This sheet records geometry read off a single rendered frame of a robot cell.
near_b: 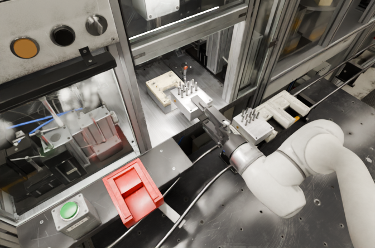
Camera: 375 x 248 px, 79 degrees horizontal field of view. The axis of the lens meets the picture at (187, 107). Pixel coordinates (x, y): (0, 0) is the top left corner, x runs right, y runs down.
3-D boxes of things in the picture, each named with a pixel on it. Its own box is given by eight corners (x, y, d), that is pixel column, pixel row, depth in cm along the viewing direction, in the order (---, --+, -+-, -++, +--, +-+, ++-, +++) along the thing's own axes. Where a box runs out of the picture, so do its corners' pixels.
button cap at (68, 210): (65, 223, 57) (62, 221, 55) (61, 209, 59) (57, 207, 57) (81, 213, 58) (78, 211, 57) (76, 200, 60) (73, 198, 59)
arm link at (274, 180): (240, 180, 70) (272, 152, 71) (279, 226, 62) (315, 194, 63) (238, 174, 61) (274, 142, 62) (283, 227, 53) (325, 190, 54)
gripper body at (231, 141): (245, 151, 73) (226, 131, 78) (251, 137, 67) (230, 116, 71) (227, 164, 70) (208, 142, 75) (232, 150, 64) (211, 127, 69)
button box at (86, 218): (75, 241, 64) (56, 231, 54) (66, 216, 68) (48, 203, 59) (102, 223, 66) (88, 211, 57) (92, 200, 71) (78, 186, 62)
